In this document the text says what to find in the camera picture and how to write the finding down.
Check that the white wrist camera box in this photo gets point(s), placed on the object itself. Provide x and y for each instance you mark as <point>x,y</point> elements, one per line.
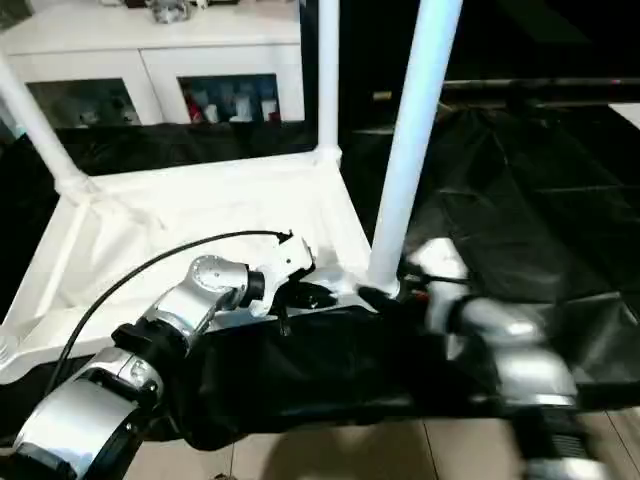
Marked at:
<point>285,265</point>
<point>440,265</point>

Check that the grey toy figure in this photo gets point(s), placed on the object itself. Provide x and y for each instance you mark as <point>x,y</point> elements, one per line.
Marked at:
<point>168,10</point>

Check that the white sideboard cabinet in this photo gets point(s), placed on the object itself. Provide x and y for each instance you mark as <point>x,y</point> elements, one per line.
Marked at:
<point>150,45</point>

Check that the white plastic table top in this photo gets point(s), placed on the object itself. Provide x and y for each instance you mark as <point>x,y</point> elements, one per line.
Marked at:
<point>180,210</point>

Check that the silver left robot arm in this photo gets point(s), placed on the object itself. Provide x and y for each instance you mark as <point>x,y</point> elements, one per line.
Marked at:
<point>170,330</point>

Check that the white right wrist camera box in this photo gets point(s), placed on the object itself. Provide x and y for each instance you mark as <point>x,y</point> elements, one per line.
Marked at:
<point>440,265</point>

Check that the small yellow tag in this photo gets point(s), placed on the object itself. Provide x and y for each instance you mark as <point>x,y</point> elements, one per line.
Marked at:
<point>383,96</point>

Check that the small white cup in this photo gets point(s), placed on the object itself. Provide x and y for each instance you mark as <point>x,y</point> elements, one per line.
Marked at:
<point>268,108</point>
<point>208,111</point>

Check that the white plastic table leg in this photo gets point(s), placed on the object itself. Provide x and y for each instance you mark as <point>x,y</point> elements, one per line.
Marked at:
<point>6,348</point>
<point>40,120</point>
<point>410,140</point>
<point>328,80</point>

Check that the black plastic mat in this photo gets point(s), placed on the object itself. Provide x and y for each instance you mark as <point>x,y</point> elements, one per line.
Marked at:
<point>540,190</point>

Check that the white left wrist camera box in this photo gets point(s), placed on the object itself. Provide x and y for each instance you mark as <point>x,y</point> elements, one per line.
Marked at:
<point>285,265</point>

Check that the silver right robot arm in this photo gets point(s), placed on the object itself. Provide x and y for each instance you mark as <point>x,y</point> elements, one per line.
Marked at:
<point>510,350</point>

